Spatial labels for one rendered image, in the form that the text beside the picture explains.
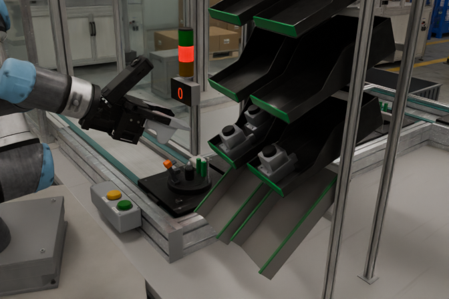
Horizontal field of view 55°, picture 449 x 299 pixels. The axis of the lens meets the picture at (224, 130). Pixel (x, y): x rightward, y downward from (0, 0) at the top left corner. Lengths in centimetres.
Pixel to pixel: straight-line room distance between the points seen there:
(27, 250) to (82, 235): 23
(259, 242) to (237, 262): 20
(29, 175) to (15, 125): 13
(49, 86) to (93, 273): 59
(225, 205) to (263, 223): 13
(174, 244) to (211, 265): 12
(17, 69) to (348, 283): 92
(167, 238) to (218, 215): 15
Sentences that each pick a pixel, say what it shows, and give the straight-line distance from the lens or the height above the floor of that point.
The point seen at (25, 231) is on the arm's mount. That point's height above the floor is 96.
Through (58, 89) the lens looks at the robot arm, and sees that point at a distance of 82.
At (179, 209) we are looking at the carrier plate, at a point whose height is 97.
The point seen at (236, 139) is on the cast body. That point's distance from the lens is 98.
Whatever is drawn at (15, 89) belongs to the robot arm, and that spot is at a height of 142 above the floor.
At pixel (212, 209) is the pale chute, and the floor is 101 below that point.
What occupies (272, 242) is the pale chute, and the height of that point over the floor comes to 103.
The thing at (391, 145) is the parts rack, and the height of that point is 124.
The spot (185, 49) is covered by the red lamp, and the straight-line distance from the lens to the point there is 142.
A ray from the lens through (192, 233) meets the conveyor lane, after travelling 123.
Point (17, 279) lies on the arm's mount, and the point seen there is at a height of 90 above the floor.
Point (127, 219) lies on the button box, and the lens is 127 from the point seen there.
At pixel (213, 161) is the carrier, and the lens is 150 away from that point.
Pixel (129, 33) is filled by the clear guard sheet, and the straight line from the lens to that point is 186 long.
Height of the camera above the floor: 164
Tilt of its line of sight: 23 degrees down
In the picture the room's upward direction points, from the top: 1 degrees clockwise
